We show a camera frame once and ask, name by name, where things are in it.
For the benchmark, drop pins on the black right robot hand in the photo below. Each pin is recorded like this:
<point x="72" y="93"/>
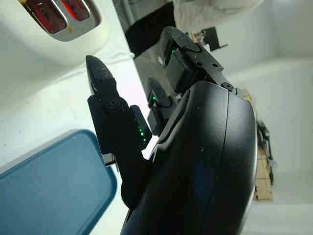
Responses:
<point x="195" y="159"/>

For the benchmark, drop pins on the white two-slot toaster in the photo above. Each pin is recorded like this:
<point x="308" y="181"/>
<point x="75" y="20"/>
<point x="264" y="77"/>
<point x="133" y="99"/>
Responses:
<point x="24" y="49"/>

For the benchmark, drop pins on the blue plastic tray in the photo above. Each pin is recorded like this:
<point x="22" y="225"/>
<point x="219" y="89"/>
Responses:
<point x="49" y="183"/>

